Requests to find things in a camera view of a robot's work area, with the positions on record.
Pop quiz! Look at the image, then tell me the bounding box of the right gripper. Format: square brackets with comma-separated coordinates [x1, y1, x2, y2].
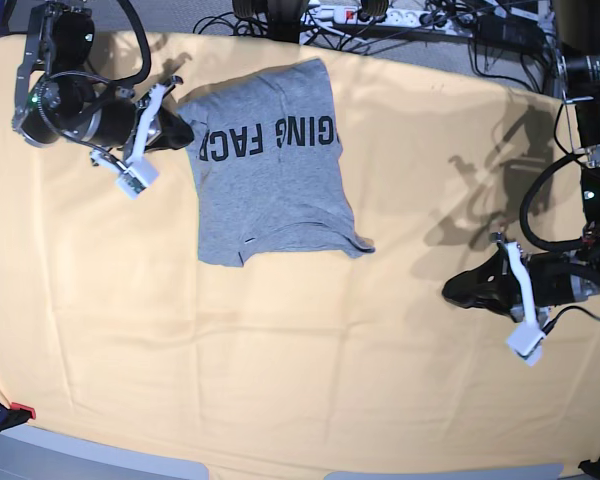
[87, 99, 194, 152]

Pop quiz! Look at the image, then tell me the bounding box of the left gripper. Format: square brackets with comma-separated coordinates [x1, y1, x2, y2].
[442, 249, 600, 316]

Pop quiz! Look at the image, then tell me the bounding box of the grey t-shirt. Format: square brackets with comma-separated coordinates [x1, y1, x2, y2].
[179, 59, 375, 267]

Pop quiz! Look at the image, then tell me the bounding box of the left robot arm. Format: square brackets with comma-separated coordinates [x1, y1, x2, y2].
[515, 1, 600, 311]

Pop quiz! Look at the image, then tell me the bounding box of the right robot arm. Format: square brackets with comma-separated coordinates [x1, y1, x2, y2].
[12, 1, 152, 152]

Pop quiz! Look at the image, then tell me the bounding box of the yellow table cloth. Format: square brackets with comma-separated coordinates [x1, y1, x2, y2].
[0, 34, 600, 479]

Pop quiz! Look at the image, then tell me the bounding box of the white power strip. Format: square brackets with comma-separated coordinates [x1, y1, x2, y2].
[302, 3, 476, 38]

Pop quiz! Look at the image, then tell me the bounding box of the black power adapter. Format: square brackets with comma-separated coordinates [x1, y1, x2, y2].
[475, 15, 545, 52]

